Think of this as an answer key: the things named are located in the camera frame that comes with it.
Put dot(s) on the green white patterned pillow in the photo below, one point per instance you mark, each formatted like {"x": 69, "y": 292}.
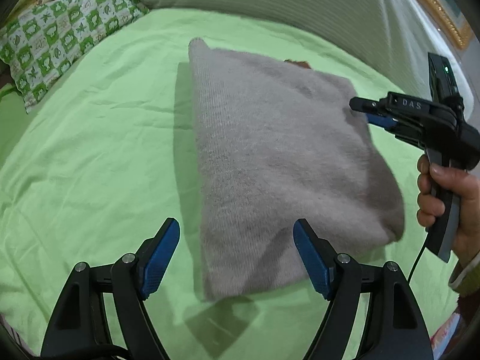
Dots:
{"x": 44, "y": 41}

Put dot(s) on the pink fabric at bedside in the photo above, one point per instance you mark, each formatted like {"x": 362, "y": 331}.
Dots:
{"x": 442, "y": 338}

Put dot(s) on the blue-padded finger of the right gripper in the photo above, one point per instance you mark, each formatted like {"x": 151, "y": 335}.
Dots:
{"x": 365, "y": 105}
{"x": 381, "y": 121}

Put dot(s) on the green bed sheet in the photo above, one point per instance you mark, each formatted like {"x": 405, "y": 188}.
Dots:
{"x": 108, "y": 155}

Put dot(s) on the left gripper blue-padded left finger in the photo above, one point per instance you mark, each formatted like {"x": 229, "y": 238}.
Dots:
{"x": 101, "y": 313}

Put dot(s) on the beige knit sweater brown trim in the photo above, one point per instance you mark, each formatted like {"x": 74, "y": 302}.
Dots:
{"x": 277, "y": 142}

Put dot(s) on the striped white green duvet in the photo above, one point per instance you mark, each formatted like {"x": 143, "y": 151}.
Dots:
{"x": 394, "y": 37}

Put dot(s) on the gold framed floral painting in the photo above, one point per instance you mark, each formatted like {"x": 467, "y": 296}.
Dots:
{"x": 450, "y": 19}

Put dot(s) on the person's right hand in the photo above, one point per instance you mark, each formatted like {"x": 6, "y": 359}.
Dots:
{"x": 464, "y": 185}

